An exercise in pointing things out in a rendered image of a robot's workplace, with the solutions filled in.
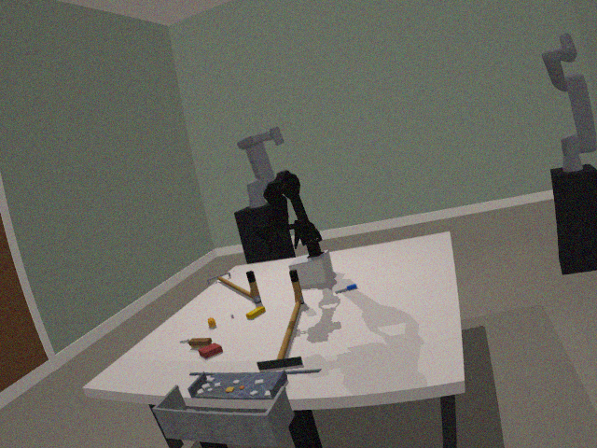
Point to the red rectangular block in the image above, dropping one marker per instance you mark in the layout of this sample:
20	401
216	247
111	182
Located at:
210	350

